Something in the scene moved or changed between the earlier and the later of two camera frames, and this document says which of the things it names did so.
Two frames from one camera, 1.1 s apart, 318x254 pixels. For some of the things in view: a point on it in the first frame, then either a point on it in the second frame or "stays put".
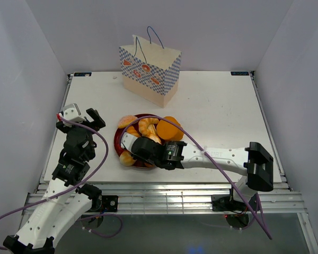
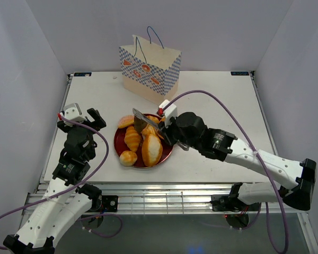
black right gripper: [132, 154] → [166, 131]
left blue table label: [82, 74] stays put
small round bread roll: [126, 159] stays put
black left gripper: [98, 121] stays put
